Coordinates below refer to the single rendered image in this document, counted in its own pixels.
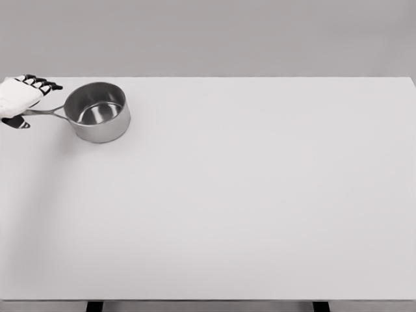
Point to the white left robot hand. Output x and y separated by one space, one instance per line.
18 96

